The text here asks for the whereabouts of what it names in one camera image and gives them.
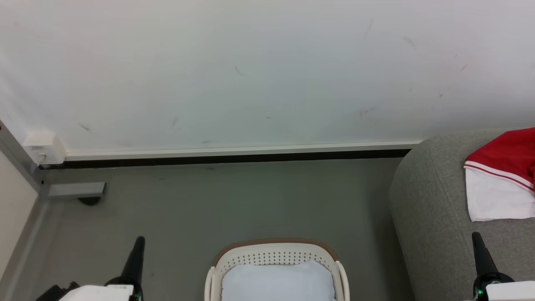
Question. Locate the grey metal foot bar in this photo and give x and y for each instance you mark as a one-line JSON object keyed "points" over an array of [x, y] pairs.
{"points": [[77, 190]]}

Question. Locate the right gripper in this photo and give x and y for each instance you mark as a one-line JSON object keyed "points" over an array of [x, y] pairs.
{"points": [[501, 290]]}

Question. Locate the red and white shirt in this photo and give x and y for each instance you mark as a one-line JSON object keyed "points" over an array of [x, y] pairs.
{"points": [[501, 175]]}

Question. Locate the white perforated laundry basket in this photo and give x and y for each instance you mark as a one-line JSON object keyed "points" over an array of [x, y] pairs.
{"points": [[276, 253]]}

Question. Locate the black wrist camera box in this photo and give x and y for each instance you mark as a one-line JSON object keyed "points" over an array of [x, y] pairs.
{"points": [[56, 292]]}

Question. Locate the white wall junction box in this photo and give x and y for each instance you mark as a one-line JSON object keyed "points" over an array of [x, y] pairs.
{"points": [[44, 147]]}

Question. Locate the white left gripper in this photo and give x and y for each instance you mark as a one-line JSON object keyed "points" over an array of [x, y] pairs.
{"points": [[113, 292]]}

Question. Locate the black skirting strip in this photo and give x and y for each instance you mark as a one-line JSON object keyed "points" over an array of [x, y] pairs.
{"points": [[250, 159]]}

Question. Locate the white cloth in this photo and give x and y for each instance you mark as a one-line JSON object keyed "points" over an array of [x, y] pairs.
{"points": [[278, 282]]}

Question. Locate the black round foot pad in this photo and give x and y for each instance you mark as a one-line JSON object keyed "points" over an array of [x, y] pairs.
{"points": [[88, 200]]}

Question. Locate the grey fabric sofa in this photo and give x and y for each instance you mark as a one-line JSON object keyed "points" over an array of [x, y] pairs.
{"points": [[434, 209]]}

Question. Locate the white wall trim strip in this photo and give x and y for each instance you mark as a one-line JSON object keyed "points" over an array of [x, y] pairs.
{"points": [[250, 149]]}

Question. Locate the grey metal partition frame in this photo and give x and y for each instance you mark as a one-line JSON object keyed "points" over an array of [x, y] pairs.
{"points": [[25, 175]]}

